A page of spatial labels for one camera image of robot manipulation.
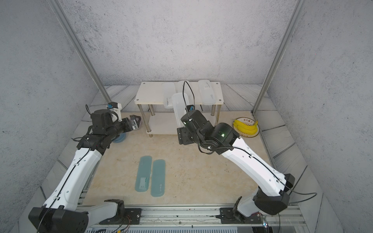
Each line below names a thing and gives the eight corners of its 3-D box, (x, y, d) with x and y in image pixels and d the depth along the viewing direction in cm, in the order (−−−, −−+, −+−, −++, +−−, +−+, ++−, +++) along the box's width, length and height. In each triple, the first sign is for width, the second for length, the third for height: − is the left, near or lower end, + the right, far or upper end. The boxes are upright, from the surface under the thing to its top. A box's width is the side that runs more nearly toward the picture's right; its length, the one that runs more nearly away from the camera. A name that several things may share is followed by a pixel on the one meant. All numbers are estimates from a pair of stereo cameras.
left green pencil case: (133, 191, 83) (131, 190, 82) (141, 157, 98) (140, 155, 96) (148, 191, 83) (147, 190, 82) (154, 157, 98) (153, 155, 96)
